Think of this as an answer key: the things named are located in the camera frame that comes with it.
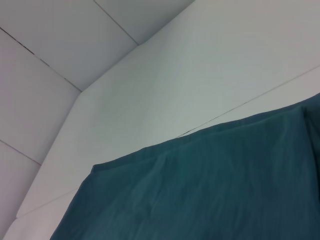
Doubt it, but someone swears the teal blue shirt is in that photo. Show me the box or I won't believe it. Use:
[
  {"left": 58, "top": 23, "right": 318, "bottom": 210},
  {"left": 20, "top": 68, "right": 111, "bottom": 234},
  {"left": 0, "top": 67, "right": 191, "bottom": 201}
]
[{"left": 49, "top": 92, "right": 320, "bottom": 240}]

